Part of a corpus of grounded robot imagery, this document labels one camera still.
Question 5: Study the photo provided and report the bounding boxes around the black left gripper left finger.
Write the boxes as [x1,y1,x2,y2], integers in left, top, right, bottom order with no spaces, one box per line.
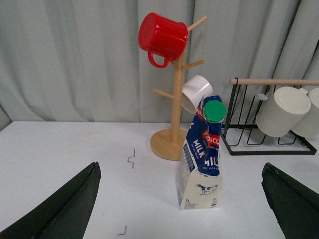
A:
[0,162,101,239]

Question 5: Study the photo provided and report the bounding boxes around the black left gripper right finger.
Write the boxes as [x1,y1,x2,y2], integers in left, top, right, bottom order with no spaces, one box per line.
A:
[262,163,319,239]

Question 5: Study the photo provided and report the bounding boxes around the blue white milk carton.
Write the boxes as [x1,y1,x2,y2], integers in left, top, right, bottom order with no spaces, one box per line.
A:
[175,95,226,210]

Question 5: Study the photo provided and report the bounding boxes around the cream ribbed cup right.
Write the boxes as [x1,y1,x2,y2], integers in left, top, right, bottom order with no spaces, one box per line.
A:
[292,88,319,138]

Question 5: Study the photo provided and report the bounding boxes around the cream ribbed cup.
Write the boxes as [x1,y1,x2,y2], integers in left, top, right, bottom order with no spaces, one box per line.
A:
[256,87,311,137]
[292,88,319,138]

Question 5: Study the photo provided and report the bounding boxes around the cream ribbed cup left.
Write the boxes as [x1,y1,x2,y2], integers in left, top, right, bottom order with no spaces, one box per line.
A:
[256,87,311,137]

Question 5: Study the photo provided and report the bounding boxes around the wooden mug tree stand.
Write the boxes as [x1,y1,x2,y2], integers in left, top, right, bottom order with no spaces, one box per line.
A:
[150,15,208,161]

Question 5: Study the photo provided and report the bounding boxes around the white mug on tree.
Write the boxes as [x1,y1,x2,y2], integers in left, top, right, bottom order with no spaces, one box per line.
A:
[181,75,213,114]

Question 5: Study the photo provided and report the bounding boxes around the red ribbed mug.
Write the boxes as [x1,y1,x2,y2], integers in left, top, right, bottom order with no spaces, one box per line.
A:
[138,12,188,68]

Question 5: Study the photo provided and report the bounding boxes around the black wire rack wooden handle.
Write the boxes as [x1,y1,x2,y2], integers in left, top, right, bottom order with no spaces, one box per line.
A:
[221,78,319,156]

